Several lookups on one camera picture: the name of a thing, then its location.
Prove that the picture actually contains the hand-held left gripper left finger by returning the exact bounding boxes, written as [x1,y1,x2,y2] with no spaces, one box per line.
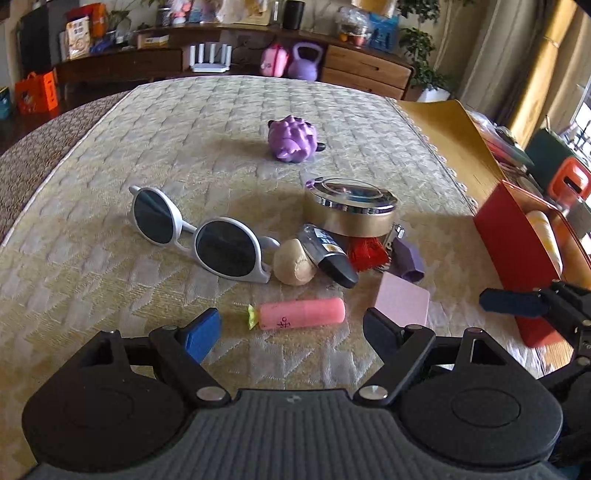
[90,308,232,409]

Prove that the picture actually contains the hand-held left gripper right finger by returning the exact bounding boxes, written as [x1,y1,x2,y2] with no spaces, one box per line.
[353,308,502,409]

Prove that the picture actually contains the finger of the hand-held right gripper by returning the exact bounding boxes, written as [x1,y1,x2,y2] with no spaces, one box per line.
[479,279,591,344]

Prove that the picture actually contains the pink square card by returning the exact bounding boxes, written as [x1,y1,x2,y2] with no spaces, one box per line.
[373,271,431,328]

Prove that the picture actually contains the red box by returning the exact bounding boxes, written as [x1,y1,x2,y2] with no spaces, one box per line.
[473,180,591,347]

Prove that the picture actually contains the red candy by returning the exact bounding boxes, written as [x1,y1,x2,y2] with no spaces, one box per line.
[346,234,389,273]

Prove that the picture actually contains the pink tube with green end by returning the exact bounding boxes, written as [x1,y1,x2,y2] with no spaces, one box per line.
[248,298,346,330]

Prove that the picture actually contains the small purple box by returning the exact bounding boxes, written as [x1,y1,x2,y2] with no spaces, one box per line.
[392,237,426,282]

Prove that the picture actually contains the small bottle with black cap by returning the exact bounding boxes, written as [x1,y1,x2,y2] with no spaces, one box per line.
[297,224,360,289]

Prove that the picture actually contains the white sunglasses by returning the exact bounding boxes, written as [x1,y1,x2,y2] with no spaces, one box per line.
[128,185,281,284]

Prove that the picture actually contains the metal nail clipper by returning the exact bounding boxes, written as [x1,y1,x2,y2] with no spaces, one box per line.
[376,223,407,274]

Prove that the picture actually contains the beige ball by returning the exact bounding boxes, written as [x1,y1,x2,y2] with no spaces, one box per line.
[272,239,318,286]

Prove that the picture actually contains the round gold tin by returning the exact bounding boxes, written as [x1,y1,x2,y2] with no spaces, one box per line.
[304,176,399,238]

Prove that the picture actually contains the cream plastic bottle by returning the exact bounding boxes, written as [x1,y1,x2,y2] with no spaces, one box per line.
[525,210,565,278]

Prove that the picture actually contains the orange plastic container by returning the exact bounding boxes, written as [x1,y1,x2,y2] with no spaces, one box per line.
[549,157,591,208]

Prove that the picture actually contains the dark green box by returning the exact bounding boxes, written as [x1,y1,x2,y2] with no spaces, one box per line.
[526,128,578,185]

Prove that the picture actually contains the pile of plastic bags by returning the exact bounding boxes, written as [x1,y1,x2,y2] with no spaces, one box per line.
[471,111,532,171]

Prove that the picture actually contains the quilted beige bedspread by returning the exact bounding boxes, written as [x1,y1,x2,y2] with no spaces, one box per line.
[0,75,550,480]

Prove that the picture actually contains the purple spiky toy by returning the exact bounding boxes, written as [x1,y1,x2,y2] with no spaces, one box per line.
[268,115,326,163]

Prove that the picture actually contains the beige curtain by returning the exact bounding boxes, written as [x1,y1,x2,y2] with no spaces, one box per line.
[462,0,591,148]

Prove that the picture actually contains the wooden cabinet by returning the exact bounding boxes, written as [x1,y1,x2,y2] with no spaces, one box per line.
[53,23,416,100]

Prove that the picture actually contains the potted green plant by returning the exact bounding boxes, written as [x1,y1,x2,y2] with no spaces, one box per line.
[397,0,458,103]

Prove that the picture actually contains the purple kettlebell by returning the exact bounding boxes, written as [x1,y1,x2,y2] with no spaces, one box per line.
[287,42,324,81]

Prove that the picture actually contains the white router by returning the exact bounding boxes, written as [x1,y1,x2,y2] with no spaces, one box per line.
[182,41,232,73]

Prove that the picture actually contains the pink toy backpack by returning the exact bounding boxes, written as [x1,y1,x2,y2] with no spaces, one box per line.
[260,44,290,78]

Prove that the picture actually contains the orange bag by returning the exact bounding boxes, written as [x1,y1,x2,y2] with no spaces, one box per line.
[15,71,60,115]

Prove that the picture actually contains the blue package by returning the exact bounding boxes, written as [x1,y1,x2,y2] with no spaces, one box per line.
[369,14,400,51]

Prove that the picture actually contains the clear bag of fruit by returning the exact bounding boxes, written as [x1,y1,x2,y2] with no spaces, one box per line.
[335,7,372,47]

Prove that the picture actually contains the snack bag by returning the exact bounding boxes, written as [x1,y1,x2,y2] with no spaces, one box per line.
[65,17,92,61]

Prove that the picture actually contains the black speaker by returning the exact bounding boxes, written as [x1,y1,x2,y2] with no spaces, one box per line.
[283,0,306,31]

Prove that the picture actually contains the floral cloth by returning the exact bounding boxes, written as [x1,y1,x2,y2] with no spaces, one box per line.
[217,0,269,24]

